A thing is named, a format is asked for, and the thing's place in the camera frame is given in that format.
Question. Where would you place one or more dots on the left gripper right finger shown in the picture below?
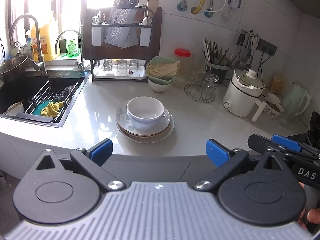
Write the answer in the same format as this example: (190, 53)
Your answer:
(228, 163)

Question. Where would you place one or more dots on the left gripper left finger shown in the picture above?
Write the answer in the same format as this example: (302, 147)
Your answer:
(90, 161)

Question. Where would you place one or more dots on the white plastic bowl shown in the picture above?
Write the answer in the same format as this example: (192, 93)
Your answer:
(144, 112)

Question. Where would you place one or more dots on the person's right hand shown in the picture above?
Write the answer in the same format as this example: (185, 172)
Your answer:
(310, 213)

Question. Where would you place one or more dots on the green electric kettle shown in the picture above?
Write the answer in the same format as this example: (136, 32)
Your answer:
(295, 102)

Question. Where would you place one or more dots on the floral ceramic bowl with food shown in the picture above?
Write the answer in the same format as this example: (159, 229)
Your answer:
(273, 108)

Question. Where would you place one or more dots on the yellow cloth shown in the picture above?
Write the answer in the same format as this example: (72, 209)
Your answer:
(52, 109)

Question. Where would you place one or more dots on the white electric cooking pot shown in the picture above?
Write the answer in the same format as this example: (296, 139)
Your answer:
(243, 93)

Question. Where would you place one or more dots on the black sink drain rack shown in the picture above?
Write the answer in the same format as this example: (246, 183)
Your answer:
(56, 90)

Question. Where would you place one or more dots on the white drip tray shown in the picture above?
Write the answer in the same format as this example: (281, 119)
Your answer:
(130, 72)

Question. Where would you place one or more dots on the small steel faucet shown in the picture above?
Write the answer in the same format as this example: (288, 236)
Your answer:
(81, 63)

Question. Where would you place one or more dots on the chopstick holder with chopsticks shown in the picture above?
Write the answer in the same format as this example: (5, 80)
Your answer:
(216, 61)

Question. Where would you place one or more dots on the white bowl under basket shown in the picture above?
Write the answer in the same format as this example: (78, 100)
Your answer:
(157, 87)

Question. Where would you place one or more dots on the green noodle basket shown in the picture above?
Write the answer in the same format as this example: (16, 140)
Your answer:
(161, 60)

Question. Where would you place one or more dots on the dry noodles bundle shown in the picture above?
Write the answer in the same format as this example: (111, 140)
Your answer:
(162, 71)

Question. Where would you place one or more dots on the green dish soap bottle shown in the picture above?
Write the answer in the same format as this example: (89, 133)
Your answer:
(72, 40)

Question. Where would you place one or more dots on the red lid glass jar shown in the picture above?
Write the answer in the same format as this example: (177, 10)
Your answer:
(183, 56)

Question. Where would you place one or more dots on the steel pan in sink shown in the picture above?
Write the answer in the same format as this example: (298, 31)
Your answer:
(16, 66)

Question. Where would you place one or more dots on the hanging utensils rack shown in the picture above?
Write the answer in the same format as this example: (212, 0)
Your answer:
(244, 50)

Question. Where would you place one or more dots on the black knife rack shelf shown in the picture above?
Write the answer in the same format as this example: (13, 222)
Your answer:
(125, 24)

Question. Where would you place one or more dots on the orange detergent bottle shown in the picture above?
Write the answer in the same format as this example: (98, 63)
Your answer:
(48, 34)

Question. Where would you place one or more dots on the wire glass holder rack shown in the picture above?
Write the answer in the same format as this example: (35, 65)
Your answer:
(202, 86)

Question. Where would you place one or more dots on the black wall socket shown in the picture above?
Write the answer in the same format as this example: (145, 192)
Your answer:
(266, 47)

